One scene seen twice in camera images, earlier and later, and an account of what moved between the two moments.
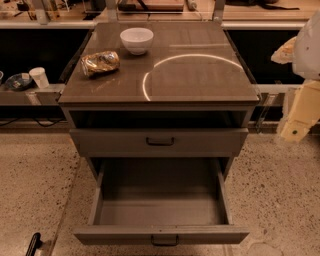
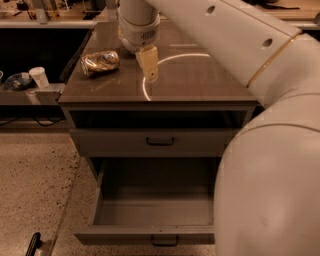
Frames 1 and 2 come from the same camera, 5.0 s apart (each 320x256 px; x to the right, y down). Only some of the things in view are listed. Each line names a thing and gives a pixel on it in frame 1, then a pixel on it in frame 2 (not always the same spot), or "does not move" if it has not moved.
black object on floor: [36, 243] does not move
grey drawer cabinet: [168, 127] does not move
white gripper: [308, 50] → [139, 36]
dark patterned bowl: [19, 82] does not move
